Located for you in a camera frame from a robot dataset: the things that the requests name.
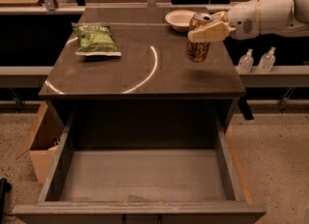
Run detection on black object on floor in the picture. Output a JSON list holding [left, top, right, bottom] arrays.
[[0, 178, 12, 224]]

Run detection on white paper bowl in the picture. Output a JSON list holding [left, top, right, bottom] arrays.
[[165, 10, 194, 32]]

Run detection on grey drawer cabinet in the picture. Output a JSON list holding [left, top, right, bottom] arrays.
[[40, 8, 245, 150]]

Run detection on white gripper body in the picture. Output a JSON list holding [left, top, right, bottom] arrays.
[[226, 0, 260, 40]]

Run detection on green chip bag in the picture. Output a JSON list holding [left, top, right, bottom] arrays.
[[71, 23, 122, 57]]

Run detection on clear sanitizer bottle left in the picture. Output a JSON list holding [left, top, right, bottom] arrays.
[[237, 48, 254, 73]]

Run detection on clear sanitizer bottle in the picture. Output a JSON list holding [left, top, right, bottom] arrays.
[[237, 48, 254, 73], [258, 47, 276, 71]]

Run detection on grey metal rail shelf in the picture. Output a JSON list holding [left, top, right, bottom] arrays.
[[0, 66, 309, 88]]

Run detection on orange soda can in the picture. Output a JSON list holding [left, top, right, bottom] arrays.
[[185, 13, 212, 63]]

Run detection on open top drawer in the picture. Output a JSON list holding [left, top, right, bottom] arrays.
[[14, 125, 266, 224]]

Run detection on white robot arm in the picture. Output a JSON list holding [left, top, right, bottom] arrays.
[[187, 0, 309, 42]]

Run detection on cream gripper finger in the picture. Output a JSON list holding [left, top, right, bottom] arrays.
[[211, 11, 227, 22], [187, 21, 236, 42]]

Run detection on clear sanitizer bottle right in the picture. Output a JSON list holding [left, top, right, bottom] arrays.
[[258, 47, 276, 71]]

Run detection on cardboard box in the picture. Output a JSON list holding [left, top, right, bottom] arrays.
[[16, 102, 63, 183]]

